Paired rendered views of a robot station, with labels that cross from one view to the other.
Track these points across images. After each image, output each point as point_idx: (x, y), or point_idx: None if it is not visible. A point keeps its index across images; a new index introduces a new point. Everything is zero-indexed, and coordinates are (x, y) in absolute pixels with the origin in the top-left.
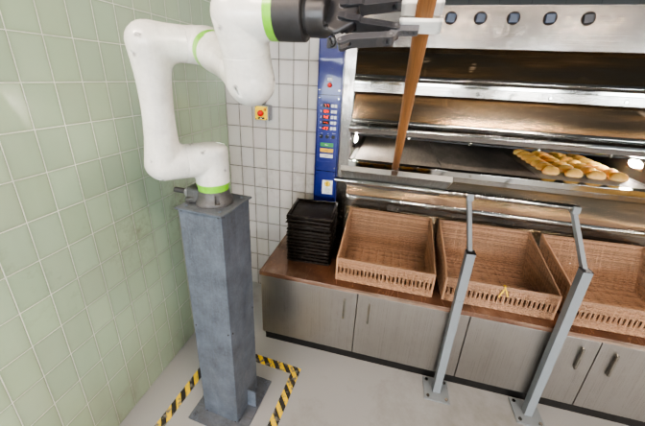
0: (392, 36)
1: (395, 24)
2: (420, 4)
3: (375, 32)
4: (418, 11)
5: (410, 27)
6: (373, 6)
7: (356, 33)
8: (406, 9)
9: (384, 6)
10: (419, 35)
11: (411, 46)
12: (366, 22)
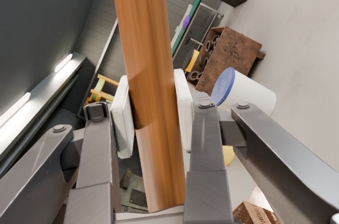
0: (252, 104)
1: (205, 104)
2: (166, 45)
3: (253, 129)
4: (166, 76)
5: (199, 100)
6: (113, 173)
7: (295, 172)
8: (128, 125)
9: (113, 156)
10: (180, 138)
11: (176, 202)
12: (217, 159)
